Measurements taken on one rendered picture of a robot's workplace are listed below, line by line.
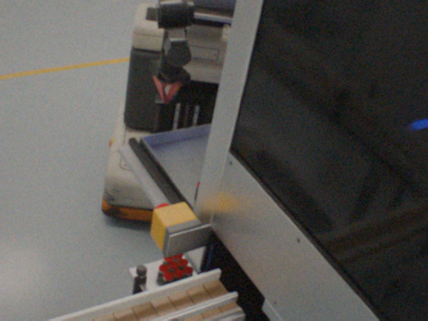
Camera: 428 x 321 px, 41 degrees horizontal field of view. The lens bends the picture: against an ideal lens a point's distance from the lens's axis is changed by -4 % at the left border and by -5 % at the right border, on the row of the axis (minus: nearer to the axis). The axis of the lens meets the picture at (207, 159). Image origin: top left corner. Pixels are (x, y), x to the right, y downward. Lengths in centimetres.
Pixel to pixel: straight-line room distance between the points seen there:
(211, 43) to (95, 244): 97
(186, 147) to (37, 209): 121
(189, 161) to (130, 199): 97
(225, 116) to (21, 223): 169
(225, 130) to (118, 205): 151
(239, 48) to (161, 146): 66
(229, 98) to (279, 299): 36
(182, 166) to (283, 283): 61
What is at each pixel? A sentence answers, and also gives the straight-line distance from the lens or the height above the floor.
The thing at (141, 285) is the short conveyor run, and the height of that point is 96.
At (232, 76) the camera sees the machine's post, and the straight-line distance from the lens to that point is 100.
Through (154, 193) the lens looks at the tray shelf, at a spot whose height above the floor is 88.
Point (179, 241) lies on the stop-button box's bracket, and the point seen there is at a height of 100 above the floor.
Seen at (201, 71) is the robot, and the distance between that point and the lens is 217.
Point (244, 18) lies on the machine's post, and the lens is 96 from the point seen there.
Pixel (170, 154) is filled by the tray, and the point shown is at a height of 88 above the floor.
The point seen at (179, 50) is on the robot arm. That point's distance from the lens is 134.
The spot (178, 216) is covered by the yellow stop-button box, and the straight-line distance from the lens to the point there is 116.
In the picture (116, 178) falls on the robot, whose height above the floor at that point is 26.
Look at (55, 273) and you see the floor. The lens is 241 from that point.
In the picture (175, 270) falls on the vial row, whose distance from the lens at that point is 120.
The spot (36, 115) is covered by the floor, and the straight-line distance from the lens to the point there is 327.
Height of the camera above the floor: 181
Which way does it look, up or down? 36 degrees down
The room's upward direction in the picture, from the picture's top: 12 degrees clockwise
